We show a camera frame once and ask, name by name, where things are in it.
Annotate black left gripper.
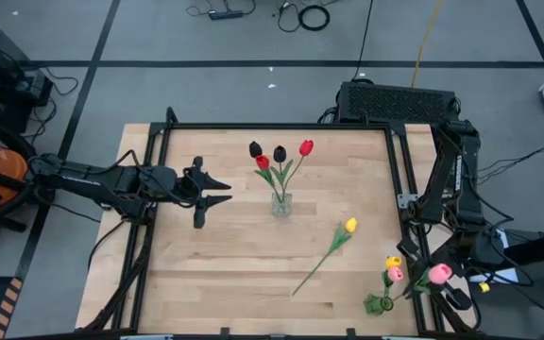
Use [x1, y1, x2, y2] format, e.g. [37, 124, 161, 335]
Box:
[177, 155, 233, 230]

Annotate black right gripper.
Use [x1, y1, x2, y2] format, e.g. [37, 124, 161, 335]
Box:
[396, 238, 473, 312]

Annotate pink artificial tulip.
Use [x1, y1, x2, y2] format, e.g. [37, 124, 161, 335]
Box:
[390, 263, 454, 304]
[382, 265, 405, 304]

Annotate yellow artificial tulip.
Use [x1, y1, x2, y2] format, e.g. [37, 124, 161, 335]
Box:
[291, 216, 359, 297]
[381, 255, 402, 304]

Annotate red artificial tulip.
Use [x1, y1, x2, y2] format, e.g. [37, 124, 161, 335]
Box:
[253, 154, 283, 202]
[281, 139, 315, 199]

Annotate black artificial tulip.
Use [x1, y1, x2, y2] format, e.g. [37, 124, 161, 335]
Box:
[247, 140, 283, 202]
[271, 144, 296, 201]

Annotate green glass vase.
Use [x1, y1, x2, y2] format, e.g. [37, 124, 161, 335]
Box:
[363, 293, 396, 317]

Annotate clear cut-glass vase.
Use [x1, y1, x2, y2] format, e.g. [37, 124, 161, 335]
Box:
[271, 192, 294, 218]

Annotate black equipment stand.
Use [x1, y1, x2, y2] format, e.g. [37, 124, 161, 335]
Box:
[501, 228, 544, 295]

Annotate black power strip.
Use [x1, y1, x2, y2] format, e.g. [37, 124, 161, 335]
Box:
[207, 8, 246, 22]

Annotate black mesh computer case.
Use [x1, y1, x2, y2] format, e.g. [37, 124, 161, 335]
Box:
[336, 80, 459, 126]

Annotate silver metal bracket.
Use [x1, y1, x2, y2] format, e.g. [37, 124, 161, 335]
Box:
[396, 193, 420, 210]

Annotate black coiled cable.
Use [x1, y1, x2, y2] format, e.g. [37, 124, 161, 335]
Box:
[297, 4, 332, 33]

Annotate black hanging cable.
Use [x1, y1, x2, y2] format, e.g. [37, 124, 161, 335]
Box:
[351, 0, 375, 82]

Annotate black orange-striped cable ramp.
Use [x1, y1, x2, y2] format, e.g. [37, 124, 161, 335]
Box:
[0, 277, 25, 340]

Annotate yellow hanging cable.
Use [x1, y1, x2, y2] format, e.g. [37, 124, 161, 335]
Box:
[410, 0, 444, 89]

